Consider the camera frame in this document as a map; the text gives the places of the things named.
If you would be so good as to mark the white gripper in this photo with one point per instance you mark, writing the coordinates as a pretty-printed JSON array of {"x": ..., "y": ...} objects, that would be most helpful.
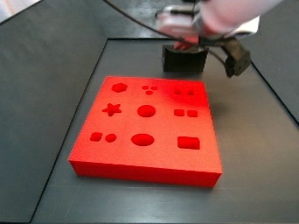
[{"x": 214, "y": 19}]

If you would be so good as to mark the red shape-sorting board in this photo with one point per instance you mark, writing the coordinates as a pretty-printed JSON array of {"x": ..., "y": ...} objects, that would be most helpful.
[{"x": 148, "y": 132}]

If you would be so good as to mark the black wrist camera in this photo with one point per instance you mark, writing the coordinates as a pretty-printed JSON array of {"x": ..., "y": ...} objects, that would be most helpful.
[{"x": 238, "y": 58}]

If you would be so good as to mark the red double-square peg block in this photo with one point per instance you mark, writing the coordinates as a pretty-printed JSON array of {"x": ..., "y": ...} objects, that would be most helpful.
[{"x": 187, "y": 44}]

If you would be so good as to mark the black curved bracket stand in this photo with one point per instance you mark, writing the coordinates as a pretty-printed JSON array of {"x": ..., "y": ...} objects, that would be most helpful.
[{"x": 183, "y": 61}]

